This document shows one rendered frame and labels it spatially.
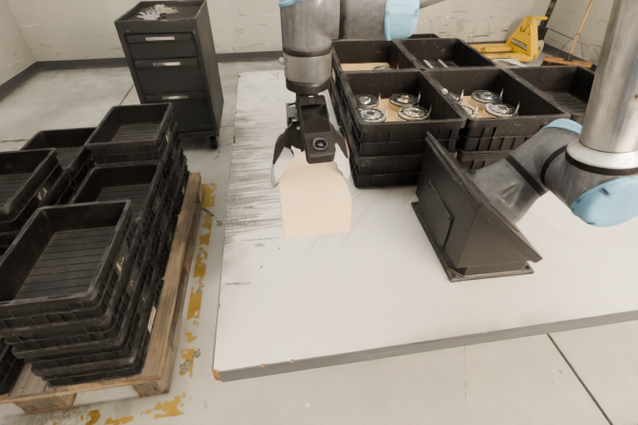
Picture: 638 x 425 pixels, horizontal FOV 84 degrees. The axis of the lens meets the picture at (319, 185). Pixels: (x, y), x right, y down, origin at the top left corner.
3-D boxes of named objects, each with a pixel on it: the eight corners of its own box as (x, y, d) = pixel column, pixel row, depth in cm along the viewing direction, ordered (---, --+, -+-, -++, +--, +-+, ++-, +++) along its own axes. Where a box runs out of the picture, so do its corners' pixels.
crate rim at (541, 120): (570, 123, 100) (573, 116, 98) (467, 128, 97) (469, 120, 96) (500, 73, 131) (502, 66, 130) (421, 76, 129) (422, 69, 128)
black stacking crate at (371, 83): (458, 157, 103) (468, 121, 96) (357, 162, 101) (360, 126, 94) (416, 101, 135) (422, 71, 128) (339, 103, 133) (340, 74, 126)
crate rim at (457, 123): (467, 128, 97) (469, 120, 96) (359, 133, 95) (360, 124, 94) (421, 76, 129) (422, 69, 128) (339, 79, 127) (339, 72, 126)
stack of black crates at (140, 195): (164, 280, 150) (140, 221, 129) (89, 288, 146) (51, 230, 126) (179, 216, 181) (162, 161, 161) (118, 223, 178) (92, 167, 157)
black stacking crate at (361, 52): (416, 101, 135) (421, 70, 128) (339, 103, 133) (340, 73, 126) (390, 65, 166) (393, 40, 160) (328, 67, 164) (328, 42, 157)
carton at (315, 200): (349, 231, 65) (351, 200, 60) (284, 238, 63) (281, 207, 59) (333, 180, 77) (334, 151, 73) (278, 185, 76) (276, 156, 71)
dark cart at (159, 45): (221, 152, 258) (196, 18, 204) (158, 157, 253) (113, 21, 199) (226, 115, 306) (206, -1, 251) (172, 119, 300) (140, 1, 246)
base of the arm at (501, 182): (521, 234, 83) (561, 209, 79) (493, 209, 75) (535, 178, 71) (487, 193, 94) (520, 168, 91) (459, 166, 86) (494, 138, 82)
